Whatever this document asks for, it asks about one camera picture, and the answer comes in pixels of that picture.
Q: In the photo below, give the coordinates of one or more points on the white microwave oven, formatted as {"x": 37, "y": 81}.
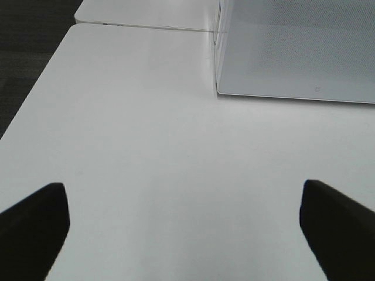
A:
{"x": 221, "y": 26}

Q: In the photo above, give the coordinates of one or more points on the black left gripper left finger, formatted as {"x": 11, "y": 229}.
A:
{"x": 33, "y": 232}

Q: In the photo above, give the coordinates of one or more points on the white microwave door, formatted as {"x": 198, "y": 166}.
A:
{"x": 311, "y": 50}

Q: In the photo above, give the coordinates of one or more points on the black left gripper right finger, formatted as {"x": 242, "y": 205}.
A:
{"x": 339, "y": 232}

